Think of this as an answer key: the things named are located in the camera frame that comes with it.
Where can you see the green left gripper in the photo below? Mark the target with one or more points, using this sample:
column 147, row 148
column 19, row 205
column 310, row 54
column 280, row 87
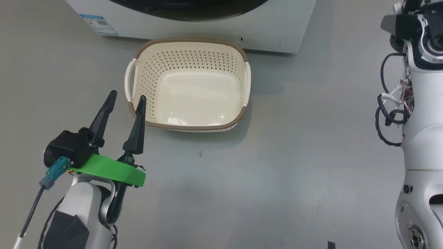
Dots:
column 110, row 169

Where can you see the white washing machine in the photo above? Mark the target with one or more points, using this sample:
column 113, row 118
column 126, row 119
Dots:
column 207, row 29

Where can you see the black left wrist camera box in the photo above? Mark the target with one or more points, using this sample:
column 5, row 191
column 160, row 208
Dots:
column 69, row 147

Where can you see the cream plastic laundry basket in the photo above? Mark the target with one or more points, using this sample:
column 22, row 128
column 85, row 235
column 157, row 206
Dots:
column 193, row 97

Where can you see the blue white energy label sticker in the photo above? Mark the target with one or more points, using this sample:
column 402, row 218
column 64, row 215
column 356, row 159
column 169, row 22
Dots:
column 98, row 24

